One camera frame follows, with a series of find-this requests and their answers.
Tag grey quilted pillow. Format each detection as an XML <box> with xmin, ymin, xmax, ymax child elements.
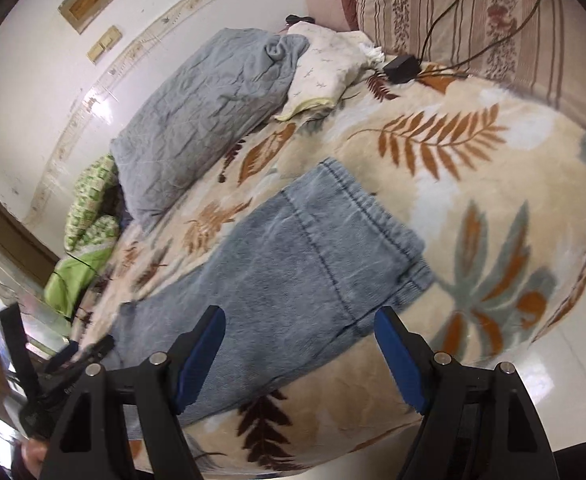
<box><xmin>110</xmin><ymin>27</ymin><xmax>310</xmax><ymax>233</ymax></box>

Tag plain green cloth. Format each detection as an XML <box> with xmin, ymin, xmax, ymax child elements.
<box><xmin>44</xmin><ymin>245</ymin><xmax>118</xmax><ymax>318</ymax></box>

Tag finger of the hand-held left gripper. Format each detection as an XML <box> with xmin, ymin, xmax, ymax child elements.
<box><xmin>0</xmin><ymin>305</ymin><xmax>41</xmax><ymax>403</ymax></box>
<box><xmin>45</xmin><ymin>334</ymin><xmax>116</xmax><ymax>377</ymax></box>

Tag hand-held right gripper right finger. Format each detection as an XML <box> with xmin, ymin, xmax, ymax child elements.
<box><xmin>374</xmin><ymin>306</ymin><xmax>559</xmax><ymax>480</ymax></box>

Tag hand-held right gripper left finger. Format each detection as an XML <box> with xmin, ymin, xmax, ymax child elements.
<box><xmin>40</xmin><ymin>305</ymin><xmax>226</xmax><ymax>480</ymax></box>

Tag grey-blue denim pants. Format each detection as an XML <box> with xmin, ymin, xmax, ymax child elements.
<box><xmin>110</xmin><ymin>157</ymin><xmax>436</xmax><ymax>443</ymax></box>

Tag leaf print blanket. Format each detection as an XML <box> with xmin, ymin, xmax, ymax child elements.
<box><xmin>68</xmin><ymin>62</ymin><xmax>586</xmax><ymax>476</ymax></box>

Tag black adapter cable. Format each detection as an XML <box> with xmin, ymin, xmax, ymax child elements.
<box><xmin>413</xmin><ymin>0</ymin><xmax>549</xmax><ymax>81</ymax></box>

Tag patterned glass door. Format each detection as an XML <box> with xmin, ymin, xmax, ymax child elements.
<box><xmin>0</xmin><ymin>240</ymin><xmax>71</xmax><ymax>358</ymax></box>

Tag green patterned quilt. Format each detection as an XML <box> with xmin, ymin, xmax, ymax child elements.
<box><xmin>64</xmin><ymin>154</ymin><xmax>121</xmax><ymax>253</ymax></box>

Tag person's left hand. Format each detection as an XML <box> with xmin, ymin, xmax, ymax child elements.
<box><xmin>22</xmin><ymin>439</ymin><xmax>50</xmax><ymax>480</ymax></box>

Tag black power adapter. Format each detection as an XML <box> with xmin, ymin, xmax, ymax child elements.
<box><xmin>383</xmin><ymin>55</ymin><xmax>420</xmax><ymax>82</ymax></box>

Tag striped floral cushion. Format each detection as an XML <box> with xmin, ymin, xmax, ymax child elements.
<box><xmin>355</xmin><ymin>0</ymin><xmax>586</xmax><ymax>126</ymax></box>

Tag white floral pillow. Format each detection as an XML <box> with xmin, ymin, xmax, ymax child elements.
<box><xmin>274</xmin><ymin>21</ymin><xmax>385</xmax><ymax>122</ymax></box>

